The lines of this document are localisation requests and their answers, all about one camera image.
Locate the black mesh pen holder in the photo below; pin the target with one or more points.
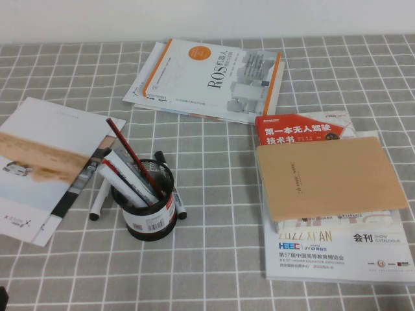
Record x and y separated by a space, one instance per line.
149 220

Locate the white orange ROS book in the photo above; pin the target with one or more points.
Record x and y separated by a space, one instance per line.
194 77

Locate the white brochure desert car photo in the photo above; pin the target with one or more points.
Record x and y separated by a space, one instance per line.
48 145

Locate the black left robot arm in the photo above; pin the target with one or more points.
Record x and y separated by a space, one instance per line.
2 299

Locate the grey translucent pen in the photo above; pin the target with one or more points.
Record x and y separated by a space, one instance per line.
124 158

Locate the white marker red print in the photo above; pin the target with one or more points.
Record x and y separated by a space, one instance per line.
178 204

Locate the white brochure dark photo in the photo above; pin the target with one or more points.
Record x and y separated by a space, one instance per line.
76 189

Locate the red black striped pencil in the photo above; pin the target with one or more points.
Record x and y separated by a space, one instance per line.
129 150

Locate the red cover paperback book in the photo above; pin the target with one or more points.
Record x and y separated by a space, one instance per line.
275 126

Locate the tan kraft notebook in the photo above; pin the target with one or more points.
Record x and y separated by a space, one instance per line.
330 178

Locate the white thin booklet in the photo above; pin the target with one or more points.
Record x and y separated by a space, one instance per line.
136 90

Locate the white marker black cap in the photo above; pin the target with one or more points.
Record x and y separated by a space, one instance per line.
129 178
100 199

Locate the white marker red navy stripe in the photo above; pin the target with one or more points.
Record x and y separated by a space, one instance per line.
124 189

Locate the white HEEC show catalogue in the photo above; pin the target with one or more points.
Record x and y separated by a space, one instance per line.
308 259

